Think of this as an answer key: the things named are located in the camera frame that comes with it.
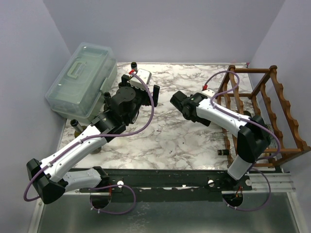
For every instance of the translucent plastic storage box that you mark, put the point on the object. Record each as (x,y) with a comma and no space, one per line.
(77,92)

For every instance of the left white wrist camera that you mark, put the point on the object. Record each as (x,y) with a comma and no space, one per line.
(144,75)

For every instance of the clear glass wine bottle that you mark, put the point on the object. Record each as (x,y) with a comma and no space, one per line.
(273,143)

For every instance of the leftmost green wine bottle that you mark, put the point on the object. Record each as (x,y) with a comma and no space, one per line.
(78,129)

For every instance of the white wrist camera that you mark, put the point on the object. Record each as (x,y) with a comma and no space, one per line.
(144,75)
(207,91)

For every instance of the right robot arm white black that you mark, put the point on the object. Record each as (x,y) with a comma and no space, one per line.
(251,132)

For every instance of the green wine bottle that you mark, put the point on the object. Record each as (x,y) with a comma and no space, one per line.
(134,67)
(78,129)

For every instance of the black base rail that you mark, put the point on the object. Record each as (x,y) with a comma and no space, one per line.
(169,185)

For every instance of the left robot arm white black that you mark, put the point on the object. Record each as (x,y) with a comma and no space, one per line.
(52,177)

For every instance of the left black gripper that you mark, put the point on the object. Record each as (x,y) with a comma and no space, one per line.
(126,83)

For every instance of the rear green wine bottle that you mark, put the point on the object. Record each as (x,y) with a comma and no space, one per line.
(134,67)

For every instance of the dark green bottle middle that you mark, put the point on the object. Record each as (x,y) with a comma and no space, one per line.
(107,99)

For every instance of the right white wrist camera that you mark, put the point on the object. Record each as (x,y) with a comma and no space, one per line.
(207,91)

